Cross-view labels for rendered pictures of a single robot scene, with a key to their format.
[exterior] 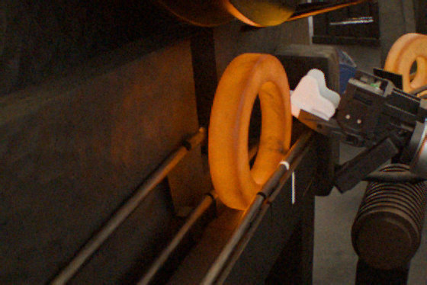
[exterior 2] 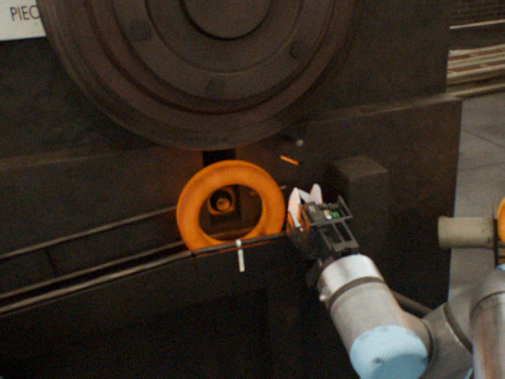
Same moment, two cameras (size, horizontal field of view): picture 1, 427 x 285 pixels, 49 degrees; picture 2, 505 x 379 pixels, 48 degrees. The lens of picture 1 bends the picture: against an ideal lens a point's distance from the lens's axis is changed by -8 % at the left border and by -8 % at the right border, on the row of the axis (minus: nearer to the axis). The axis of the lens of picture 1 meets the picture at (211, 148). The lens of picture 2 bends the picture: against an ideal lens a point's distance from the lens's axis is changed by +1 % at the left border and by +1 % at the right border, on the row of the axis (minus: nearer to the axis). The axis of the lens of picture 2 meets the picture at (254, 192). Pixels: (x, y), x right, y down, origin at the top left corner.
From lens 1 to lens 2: 0.76 m
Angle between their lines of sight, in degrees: 45
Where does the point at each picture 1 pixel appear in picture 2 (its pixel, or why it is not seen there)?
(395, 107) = (331, 238)
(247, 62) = (213, 168)
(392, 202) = not seen: hidden behind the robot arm
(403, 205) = not seen: hidden behind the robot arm
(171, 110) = (173, 182)
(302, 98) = (294, 204)
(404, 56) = not seen: outside the picture
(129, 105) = (128, 172)
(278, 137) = (263, 224)
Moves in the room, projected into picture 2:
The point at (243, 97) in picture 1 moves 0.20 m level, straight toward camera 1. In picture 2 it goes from (192, 189) to (73, 231)
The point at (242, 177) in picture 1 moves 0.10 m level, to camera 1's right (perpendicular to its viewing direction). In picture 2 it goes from (187, 235) to (225, 255)
